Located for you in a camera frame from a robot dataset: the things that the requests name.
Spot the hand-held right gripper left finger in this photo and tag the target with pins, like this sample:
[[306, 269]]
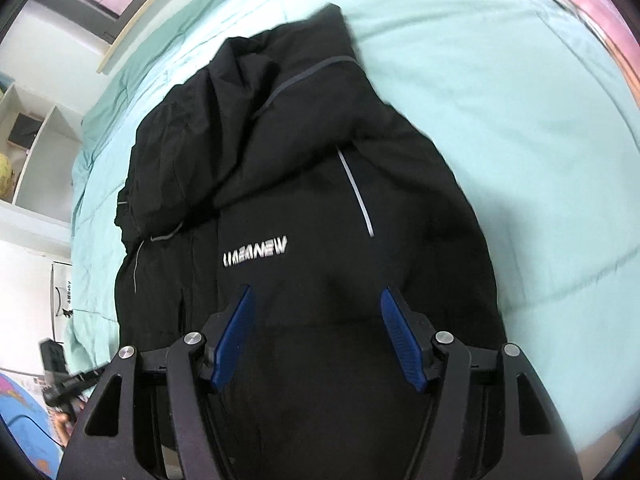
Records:
[[232, 340]]

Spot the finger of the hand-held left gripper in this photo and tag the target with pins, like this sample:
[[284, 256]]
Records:
[[62, 382]]

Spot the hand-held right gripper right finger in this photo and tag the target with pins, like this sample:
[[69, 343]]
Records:
[[400, 340]]

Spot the black hooded jacket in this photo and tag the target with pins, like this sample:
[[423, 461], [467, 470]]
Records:
[[310, 185]]

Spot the yellow plush toy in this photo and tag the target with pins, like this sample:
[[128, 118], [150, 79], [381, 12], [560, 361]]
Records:
[[4, 177]]

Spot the white bookshelf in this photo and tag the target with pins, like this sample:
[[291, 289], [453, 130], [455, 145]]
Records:
[[45, 160]]

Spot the mint green quilt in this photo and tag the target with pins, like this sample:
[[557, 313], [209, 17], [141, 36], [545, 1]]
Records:
[[500, 110]]

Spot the black box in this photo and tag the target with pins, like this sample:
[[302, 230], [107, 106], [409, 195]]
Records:
[[26, 131]]

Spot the beige windowsill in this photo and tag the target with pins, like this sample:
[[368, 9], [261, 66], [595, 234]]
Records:
[[145, 17]]

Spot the pink printed pillow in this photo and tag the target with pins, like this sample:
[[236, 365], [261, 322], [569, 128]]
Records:
[[590, 20]]

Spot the blue wall map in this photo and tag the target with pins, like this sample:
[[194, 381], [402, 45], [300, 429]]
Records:
[[25, 420]]

